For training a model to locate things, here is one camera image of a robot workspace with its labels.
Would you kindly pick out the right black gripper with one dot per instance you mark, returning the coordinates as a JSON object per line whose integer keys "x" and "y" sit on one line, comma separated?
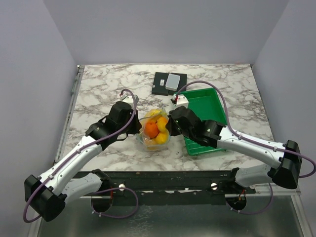
{"x": 170, "y": 126}

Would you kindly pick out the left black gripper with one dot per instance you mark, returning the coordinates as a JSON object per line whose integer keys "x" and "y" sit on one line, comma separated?
{"x": 138, "y": 125}

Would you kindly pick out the yellow lemon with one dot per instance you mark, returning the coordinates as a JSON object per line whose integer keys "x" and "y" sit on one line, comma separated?
{"x": 161, "y": 124}

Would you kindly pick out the orange fruit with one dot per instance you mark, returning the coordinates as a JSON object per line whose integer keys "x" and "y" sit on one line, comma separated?
{"x": 151, "y": 129}

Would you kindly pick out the clear zip top bag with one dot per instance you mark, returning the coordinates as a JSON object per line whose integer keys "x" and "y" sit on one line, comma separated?
{"x": 141, "y": 136}

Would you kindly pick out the yellow banana bunch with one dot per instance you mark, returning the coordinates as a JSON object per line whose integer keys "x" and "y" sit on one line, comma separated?
{"x": 155, "y": 114}

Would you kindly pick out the green plastic tray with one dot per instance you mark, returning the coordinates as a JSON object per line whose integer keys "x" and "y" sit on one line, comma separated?
{"x": 206, "y": 105}

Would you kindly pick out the orange yellow mango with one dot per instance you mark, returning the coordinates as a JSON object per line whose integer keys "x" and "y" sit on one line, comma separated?
{"x": 151, "y": 144}

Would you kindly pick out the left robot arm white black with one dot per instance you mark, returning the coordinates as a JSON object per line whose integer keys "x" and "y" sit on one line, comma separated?
{"x": 49, "y": 193}

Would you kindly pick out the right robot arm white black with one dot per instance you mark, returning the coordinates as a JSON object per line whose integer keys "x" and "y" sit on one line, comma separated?
{"x": 281, "y": 163}

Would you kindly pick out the black flat box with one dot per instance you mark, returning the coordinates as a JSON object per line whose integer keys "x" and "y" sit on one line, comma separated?
{"x": 160, "y": 80}

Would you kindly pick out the grey translucent small case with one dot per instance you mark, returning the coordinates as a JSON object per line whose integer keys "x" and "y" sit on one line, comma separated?
{"x": 172, "y": 82}

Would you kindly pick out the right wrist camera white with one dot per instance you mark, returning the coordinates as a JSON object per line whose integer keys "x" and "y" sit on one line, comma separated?
{"x": 179, "y": 100}

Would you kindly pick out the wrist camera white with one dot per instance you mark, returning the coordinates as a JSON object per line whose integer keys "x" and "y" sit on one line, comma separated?
{"x": 179, "y": 100}
{"x": 127, "y": 98}

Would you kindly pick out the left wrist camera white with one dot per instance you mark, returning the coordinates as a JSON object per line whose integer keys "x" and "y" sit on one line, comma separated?
{"x": 127, "y": 98}

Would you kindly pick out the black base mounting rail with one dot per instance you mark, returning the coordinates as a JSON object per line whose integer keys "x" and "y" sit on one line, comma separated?
{"x": 171, "y": 187}

